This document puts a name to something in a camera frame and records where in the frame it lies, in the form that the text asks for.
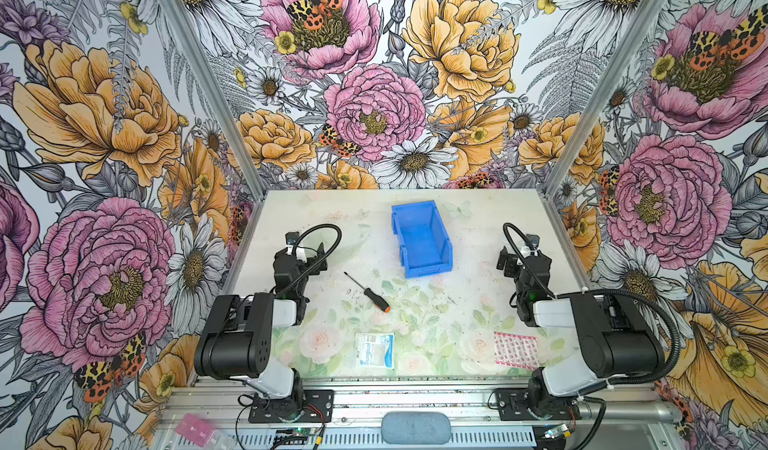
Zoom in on orange black handled screwdriver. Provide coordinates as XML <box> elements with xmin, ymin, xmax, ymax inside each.
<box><xmin>344</xmin><ymin>271</ymin><xmax>391</xmax><ymax>313</ymax></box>

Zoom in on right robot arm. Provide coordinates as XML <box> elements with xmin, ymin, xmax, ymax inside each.
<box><xmin>497</xmin><ymin>224</ymin><xmax>679</xmax><ymax>418</ymax></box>

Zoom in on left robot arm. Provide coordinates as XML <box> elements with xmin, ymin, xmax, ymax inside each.
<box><xmin>193</xmin><ymin>225</ymin><xmax>328</xmax><ymax>423</ymax></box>

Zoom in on blue plastic bin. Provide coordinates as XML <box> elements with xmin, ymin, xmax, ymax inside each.
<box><xmin>391</xmin><ymin>200</ymin><xmax>454</xmax><ymax>279</ymax></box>

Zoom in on pink patterned packet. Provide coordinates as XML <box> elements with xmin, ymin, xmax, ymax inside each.
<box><xmin>493</xmin><ymin>332</ymin><xmax>539</xmax><ymax>370</ymax></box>

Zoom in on white blue sachet packet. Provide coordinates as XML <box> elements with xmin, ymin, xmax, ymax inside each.
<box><xmin>355</xmin><ymin>333</ymin><xmax>395</xmax><ymax>370</ymax></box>

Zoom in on green circuit board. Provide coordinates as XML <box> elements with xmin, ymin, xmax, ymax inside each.
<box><xmin>271</xmin><ymin>427</ymin><xmax>326</xmax><ymax>449</ymax></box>

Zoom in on pink plastic box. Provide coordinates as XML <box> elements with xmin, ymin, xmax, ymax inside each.
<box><xmin>175</xmin><ymin>413</ymin><xmax>216</xmax><ymax>449</ymax></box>

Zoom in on grey foam pad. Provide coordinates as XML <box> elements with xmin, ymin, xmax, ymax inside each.
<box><xmin>381</xmin><ymin>412</ymin><xmax>452</xmax><ymax>445</ymax></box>

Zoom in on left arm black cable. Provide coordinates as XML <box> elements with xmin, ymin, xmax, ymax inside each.
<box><xmin>272</xmin><ymin>223</ymin><xmax>343</xmax><ymax>300</ymax></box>

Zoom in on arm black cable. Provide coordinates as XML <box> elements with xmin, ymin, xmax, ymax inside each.
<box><xmin>272</xmin><ymin>223</ymin><xmax>343</xmax><ymax>300</ymax></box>
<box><xmin>502</xmin><ymin>222</ymin><xmax>682</xmax><ymax>386</ymax></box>

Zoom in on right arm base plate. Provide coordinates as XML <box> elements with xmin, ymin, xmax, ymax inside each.
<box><xmin>493</xmin><ymin>388</ymin><xmax>580</xmax><ymax>421</ymax></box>

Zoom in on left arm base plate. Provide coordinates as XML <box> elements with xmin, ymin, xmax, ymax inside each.
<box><xmin>248</xmin><ymin>390</ymin><xmax>335</xmax><ymax>424</ymax></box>

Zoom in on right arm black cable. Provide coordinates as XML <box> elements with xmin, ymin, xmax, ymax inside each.
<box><xmin>502</xmin><ymin>222</ymin><xmax>682</xmax><ymax>386</ymax></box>

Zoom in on aluminium frame rail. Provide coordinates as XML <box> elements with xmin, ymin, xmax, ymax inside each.
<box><xmin>152</xmin><ymin>378</ymin><xmax>685</xmax><ymax>449</ymax></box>

